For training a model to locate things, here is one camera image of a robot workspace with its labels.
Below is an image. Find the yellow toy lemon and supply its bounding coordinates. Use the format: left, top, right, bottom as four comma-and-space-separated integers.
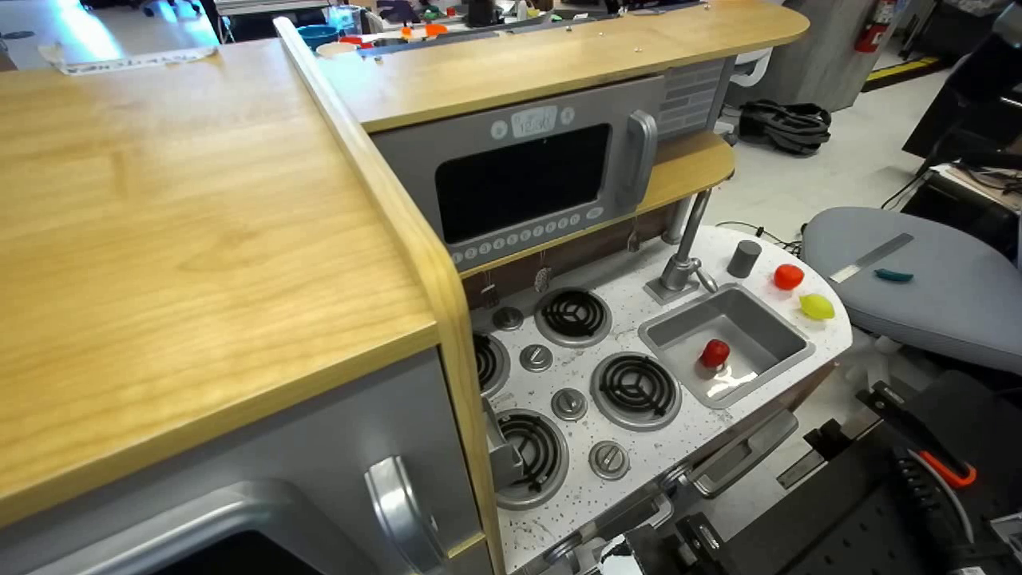
799, 293, 832, 323

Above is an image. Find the grey stove knob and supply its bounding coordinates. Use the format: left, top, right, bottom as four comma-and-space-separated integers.
493, 308, 524, 329
520, 346, 552, 371
549, 389, 588, 423
588, 442, 629, 484

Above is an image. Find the back right stove burner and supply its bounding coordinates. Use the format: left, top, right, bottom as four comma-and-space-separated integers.
536, 287, 611, 349

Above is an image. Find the stove burner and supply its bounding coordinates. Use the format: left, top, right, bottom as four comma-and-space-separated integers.
536, 287, 611, 349
471, 333, 509, 395
592, 356, 683, 430
497, 408, 567, 510

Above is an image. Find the back left stove burner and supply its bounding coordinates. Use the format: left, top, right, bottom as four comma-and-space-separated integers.
471, 333, 509, 395

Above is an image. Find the front right stove burner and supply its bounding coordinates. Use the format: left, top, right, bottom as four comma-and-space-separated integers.
592, 356, 683, 430

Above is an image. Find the front left stove burner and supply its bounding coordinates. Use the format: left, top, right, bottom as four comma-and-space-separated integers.
497, 408, 567, 510

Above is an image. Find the red toy tomato on counter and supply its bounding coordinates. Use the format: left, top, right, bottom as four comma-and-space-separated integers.
774, 265, 804, 292

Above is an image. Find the grey toy microwave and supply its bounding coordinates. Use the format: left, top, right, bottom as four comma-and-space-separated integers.
374, 60, 730, 268

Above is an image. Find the grey toy faucet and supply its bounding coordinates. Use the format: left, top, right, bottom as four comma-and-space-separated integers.
647, 188, 714, 303

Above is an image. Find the red toy fruit in sink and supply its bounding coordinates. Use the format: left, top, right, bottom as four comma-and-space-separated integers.
699, 340, 730, 371

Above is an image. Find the grey cylinder cup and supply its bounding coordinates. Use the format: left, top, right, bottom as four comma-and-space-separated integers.
728, 240, 763, 278

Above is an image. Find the grey toy sink basin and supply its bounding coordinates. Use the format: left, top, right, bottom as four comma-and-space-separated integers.
639, 287, 810, 408

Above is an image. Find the wooden toy kitchen cabinet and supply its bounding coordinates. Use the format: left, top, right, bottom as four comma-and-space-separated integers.
0, 0, 807, 553

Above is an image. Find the teal marker pen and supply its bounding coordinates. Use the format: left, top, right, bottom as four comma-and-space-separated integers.
871, 268, 912, 284

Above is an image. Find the red fire extinguisher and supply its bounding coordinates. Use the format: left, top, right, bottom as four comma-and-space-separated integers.
854, 0, 898, 55

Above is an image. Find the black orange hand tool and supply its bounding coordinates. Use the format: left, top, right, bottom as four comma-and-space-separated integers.
859, 384, 986, 575

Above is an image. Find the grey oven door handle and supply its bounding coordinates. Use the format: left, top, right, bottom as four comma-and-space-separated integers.
691, 408, 799, 499

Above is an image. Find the black coiled cable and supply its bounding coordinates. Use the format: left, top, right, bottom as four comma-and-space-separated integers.
734, 95, 837, 159

